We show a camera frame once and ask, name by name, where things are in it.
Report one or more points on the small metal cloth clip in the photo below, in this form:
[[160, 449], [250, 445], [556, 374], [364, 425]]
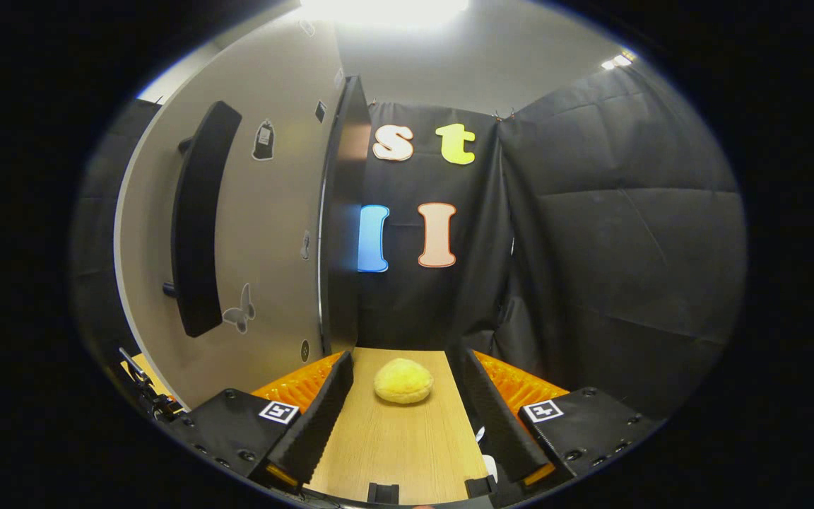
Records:
[[502, 113]]

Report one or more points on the grey cabinet door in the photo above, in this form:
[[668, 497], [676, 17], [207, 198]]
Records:
[[273, 247]]

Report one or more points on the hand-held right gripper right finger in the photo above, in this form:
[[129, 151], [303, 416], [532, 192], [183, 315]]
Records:
[[499, 424]]

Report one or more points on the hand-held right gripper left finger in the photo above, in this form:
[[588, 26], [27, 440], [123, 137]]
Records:
[[319, 424]]

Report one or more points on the large ceiling light panel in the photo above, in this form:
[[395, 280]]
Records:
[[382, 8]]

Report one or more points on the small ceiling light panel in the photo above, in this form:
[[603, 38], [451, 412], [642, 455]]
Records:
[[617, 61]]

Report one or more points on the yellow plush ball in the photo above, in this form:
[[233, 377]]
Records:
[[403, 382]]

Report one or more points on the black backdrop cloth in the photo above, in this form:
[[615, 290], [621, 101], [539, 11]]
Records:
[[626, 247]]

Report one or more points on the dark metal device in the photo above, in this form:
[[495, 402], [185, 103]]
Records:
[[160, 406]]

